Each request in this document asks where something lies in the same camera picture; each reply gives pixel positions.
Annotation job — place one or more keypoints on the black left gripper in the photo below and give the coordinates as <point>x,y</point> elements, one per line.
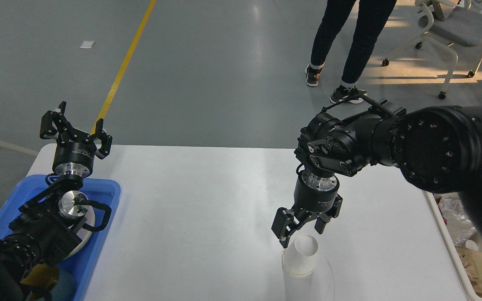
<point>74,158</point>

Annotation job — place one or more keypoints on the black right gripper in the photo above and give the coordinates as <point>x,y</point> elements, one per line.
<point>313,196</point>

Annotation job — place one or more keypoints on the white paper cup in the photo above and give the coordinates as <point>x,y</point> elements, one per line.
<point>299,257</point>

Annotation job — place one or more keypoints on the pink plate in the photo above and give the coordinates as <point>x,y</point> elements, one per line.
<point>84,238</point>

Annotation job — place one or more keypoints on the dark teal mug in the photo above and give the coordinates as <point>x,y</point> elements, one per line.
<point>54,280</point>

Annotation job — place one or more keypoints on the aluminium foil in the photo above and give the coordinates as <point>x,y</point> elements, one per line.
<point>459,226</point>

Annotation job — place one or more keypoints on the brown paper bag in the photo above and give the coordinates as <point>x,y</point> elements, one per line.
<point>481,267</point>

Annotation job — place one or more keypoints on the brown paper ball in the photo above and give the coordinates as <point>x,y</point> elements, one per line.
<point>473,267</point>

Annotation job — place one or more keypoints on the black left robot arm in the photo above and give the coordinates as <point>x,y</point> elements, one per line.
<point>46,231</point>

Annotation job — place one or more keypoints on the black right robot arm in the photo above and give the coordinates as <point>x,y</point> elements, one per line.
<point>437,149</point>

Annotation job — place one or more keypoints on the blue plastic tray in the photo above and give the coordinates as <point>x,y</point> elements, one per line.
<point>82,264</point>

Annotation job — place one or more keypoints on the white plastic bin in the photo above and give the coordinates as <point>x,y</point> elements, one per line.
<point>454,256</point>

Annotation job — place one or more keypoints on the grey office chair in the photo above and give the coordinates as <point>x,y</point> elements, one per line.
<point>444,23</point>

